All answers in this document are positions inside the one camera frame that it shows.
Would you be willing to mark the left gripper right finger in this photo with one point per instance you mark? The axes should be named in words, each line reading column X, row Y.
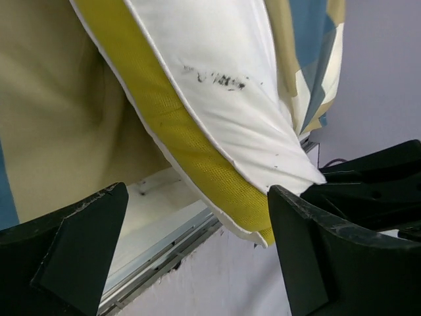
column 334, row 267

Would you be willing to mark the aluminium frame rail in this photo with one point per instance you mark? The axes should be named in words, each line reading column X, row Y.
column 152, row 250

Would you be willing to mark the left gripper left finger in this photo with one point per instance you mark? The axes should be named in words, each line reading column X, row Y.
column 58, row 264

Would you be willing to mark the checkered blue beige pillowcase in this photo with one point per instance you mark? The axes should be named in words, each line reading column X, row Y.
column 68, row 128

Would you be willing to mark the white pillow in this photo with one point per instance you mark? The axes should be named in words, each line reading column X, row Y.
column 201, row 76

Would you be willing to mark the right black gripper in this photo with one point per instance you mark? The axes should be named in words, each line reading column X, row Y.
column 380, row 191

